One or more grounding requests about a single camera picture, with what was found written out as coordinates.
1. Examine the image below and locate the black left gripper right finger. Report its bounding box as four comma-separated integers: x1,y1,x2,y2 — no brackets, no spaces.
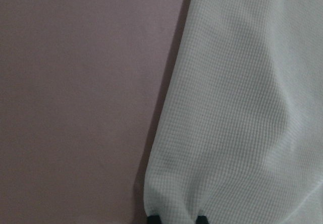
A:
195,215,209,224

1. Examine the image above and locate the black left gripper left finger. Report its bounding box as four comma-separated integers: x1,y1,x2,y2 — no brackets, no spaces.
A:
146,215,162,224

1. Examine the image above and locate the olive green long-sleeve shirt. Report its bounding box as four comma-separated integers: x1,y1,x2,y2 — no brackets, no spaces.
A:
143,0,322,224

